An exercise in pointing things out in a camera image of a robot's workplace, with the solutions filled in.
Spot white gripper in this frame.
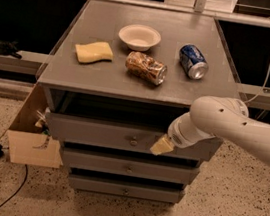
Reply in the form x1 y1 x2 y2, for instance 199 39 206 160
150 115 212 156

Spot grey top drawer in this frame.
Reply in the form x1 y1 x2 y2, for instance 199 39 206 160
46 113 223 161

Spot grey drawer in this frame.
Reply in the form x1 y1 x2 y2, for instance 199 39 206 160
62 148 199 185
69 174 185 204
46 113 223 161

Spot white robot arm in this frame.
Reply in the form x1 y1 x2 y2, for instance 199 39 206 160
150 96 270 167

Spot grey drawer cabinet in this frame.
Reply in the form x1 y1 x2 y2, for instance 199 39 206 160
38 0 238 191

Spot grey bottom drawer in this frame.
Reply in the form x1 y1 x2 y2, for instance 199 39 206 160
69 174 185 204

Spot grey middle drawer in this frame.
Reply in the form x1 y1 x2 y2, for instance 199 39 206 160
62 148 199 185

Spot crushed brown can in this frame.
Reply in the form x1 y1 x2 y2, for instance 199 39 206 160
125 51 168 86

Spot blue soda can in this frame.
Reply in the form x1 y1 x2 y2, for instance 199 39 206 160
179 44 209 80

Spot white bowl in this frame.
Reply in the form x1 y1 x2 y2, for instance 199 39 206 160
119 24 161 52

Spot yellow sponge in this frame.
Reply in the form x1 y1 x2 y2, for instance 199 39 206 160
75 41 114 64

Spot crumpled items in box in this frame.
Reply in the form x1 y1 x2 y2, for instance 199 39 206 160
34 108 51 150

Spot cardboard box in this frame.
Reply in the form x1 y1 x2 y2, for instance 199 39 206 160
7 85 62 168

